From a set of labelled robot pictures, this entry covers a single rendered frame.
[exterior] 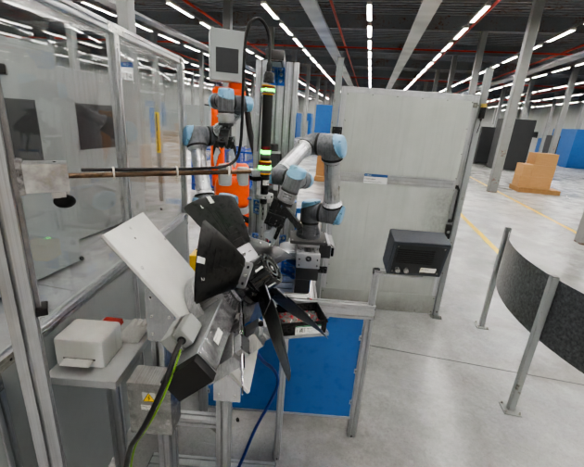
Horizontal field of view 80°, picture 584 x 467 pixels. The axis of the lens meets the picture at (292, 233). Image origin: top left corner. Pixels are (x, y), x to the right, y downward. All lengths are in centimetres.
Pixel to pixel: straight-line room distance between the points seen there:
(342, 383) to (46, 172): 168
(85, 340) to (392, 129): 257
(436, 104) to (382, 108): 42
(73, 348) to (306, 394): 123
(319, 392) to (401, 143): 204
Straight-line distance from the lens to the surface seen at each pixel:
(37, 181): 104
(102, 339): 138
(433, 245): 169
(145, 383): 137
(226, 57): 524
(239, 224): 129
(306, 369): 202
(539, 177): 1352
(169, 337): 103
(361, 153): 304
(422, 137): 315
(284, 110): 217
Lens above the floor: 172
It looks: 18 degrees down
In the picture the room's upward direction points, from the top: 4 degrees clockwise
